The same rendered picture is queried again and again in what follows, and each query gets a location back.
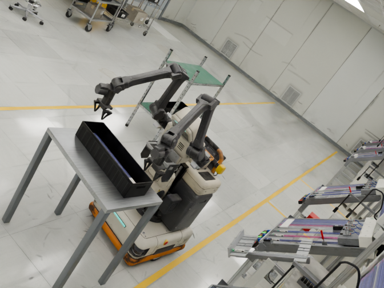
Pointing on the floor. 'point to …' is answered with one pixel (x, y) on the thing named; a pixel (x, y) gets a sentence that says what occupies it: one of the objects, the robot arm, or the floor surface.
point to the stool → (27, 10)
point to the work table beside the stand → (107, 188)
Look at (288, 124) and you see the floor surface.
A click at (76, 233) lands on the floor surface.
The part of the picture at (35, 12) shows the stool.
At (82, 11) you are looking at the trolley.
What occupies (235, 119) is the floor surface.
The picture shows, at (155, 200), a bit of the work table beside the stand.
